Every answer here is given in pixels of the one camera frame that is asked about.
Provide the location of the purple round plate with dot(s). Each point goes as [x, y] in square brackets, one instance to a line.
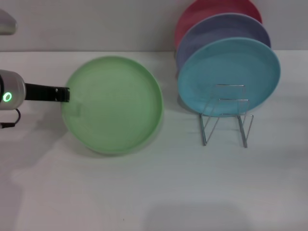
[223, 29]

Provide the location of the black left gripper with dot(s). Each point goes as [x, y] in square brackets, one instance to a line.
[39, 92]

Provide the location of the green round plate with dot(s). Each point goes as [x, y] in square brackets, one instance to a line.
[113, 106]

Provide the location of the red round plate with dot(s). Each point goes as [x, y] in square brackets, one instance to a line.
[211, 9]

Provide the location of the light blue round plate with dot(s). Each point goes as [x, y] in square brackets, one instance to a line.
[228, 67]

